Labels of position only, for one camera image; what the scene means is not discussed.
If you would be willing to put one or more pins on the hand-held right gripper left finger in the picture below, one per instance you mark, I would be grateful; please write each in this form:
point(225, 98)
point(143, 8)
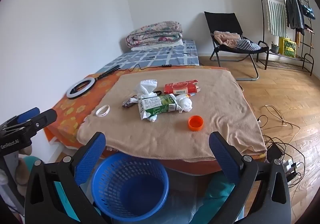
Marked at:
point(90, 156)

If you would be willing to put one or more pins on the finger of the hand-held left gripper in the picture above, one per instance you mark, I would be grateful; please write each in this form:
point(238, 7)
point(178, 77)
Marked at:
point(42, 120)
point(28, 113)

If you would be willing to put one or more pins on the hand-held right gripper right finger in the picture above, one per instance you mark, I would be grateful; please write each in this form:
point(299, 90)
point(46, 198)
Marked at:
point(223, 156)

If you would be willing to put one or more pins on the orange bottle cap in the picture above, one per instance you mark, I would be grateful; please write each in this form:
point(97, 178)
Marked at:
point(196, 123)

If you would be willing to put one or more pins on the white wristband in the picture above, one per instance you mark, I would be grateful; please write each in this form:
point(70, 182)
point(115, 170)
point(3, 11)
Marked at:
point(100, 114)

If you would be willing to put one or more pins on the blue plastic basket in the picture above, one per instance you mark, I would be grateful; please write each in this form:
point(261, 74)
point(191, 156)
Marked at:
point(130, 196)

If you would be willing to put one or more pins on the white tissue ball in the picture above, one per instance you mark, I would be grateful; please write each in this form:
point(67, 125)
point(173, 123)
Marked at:
point(185, 105)

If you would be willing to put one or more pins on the dark snack wrapper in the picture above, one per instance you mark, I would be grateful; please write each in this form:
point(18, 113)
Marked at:
point(128, 102)

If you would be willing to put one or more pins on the small white tissue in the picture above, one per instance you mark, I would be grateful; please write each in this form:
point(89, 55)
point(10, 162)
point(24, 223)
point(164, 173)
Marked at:
point(152, 118)

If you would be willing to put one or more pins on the green and white carton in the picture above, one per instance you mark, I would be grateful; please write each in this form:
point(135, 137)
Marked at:
point(162, 103)

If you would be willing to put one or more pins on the red cardboard box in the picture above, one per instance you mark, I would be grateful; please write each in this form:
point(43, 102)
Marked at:
point(180, 86)

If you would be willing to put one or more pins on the person's left hand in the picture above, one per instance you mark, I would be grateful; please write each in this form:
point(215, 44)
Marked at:
point(24, 169)

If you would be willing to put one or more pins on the person's teal pants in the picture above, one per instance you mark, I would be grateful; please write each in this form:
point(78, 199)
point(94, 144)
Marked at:
point(215, 189)

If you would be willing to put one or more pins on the orange floral bedsheet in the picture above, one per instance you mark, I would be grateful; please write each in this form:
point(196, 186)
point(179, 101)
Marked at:
point(75, 106)

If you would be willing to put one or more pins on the beige fleece blanket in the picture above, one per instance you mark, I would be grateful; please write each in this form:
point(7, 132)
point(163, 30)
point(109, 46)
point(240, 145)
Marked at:
point(175, 138)

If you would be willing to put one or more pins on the black power adapter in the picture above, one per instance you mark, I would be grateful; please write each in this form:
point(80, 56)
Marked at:
point(274, 152)

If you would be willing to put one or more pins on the clear plastic bag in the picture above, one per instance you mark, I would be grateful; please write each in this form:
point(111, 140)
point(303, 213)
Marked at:
point(182, 209)

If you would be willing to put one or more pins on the white power strip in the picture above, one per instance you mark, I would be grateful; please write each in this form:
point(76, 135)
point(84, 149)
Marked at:
point(291, 165)

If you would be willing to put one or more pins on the black metal clothes rack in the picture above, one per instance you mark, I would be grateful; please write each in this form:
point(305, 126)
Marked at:
point(267, 58)

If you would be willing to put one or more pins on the striped garment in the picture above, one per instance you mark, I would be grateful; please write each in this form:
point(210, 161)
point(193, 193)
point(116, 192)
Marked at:
point(246, 45)

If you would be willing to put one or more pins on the pink clothes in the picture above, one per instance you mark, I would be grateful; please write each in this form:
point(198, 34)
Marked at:
point(225, 37)

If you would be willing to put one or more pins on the blue plaid sheet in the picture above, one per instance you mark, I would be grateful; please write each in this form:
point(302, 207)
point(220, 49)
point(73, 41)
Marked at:
point(155, 56)

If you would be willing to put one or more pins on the white folded sheet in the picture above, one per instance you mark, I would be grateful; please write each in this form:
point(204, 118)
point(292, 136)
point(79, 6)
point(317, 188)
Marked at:
point(172, 45)

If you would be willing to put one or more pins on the yellow bag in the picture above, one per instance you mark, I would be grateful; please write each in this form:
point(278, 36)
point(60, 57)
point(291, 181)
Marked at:
point(287, 48)

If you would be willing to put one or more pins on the black folding chair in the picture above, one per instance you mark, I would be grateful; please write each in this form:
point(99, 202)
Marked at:
point(220, 20)

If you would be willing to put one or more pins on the folded floral quilt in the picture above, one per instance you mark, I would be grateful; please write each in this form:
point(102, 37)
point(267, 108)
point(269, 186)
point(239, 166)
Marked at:
point(155, 35)

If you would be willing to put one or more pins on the green striped towel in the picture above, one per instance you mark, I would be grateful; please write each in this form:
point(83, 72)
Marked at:
point(275, 11)

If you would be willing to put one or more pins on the dark jacket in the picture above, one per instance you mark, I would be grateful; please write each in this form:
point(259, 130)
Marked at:
point(293, 13)

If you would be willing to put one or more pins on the teal garment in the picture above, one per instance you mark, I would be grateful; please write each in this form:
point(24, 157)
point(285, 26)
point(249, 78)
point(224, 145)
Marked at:
point(308, 12)

